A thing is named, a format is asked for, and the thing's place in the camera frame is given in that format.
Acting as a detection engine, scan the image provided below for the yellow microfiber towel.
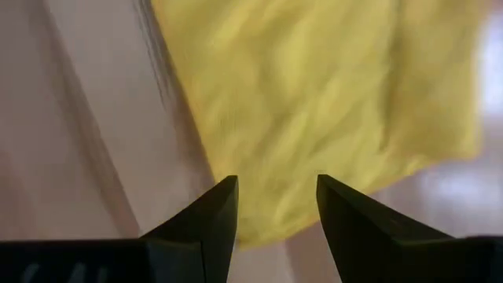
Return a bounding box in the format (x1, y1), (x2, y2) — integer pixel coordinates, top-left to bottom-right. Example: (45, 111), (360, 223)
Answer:
(151, 0), (483, 252)

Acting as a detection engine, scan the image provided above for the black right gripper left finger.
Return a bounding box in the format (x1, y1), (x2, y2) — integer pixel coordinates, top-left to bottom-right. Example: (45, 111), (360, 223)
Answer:
(140, 175), (240, 283)

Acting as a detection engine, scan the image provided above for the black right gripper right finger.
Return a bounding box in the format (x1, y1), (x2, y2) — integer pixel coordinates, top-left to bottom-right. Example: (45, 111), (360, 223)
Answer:
(316, 174), (455, 283)

